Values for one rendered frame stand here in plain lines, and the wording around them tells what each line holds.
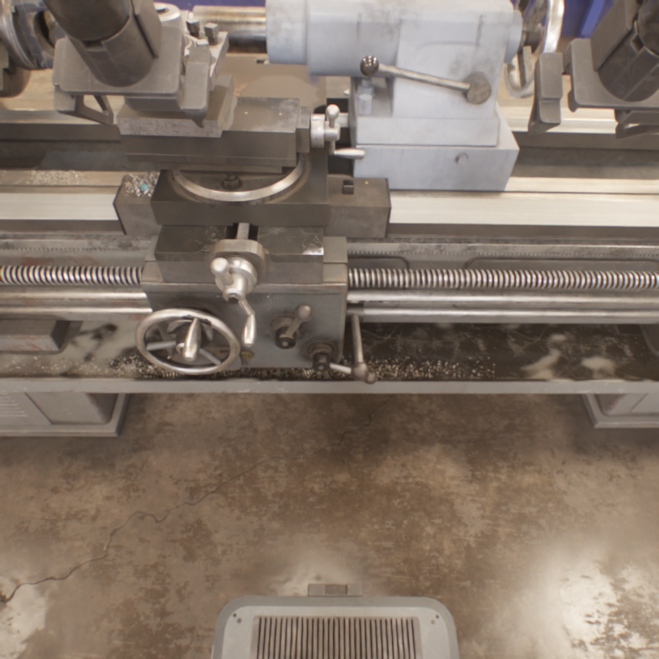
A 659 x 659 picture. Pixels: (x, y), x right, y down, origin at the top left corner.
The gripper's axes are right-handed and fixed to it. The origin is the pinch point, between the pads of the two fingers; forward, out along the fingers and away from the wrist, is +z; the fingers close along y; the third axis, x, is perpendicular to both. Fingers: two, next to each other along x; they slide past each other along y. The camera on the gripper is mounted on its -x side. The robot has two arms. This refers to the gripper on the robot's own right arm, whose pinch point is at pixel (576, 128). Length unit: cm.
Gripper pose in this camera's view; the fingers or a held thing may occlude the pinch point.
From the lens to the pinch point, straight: 62.9
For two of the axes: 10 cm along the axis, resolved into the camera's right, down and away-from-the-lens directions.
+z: -0.2, 1.5, 9.9
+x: -0.2, 9.9, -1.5
